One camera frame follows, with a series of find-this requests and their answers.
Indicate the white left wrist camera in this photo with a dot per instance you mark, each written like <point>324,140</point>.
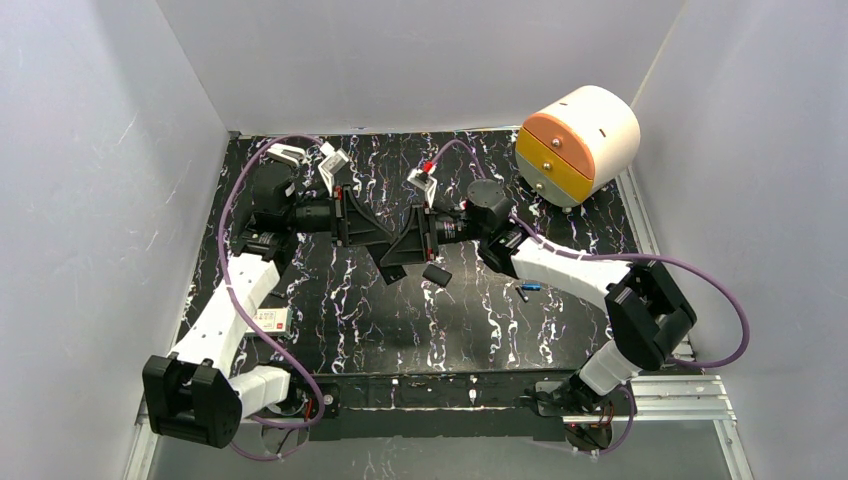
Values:
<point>333,161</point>

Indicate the black remote battery cover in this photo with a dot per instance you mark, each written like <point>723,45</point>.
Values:
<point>437,275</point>

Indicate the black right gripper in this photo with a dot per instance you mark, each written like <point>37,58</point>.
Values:
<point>425,231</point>

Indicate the white battery box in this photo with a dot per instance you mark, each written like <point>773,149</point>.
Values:
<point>275,322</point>

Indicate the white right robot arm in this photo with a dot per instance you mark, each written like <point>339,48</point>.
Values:
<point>648,313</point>

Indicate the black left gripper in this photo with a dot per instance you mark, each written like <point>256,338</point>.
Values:
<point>339,217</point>

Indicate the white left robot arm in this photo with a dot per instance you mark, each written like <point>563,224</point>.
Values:
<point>190,393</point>

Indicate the round orange drawer cabinet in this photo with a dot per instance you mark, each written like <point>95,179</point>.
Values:
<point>574,146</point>

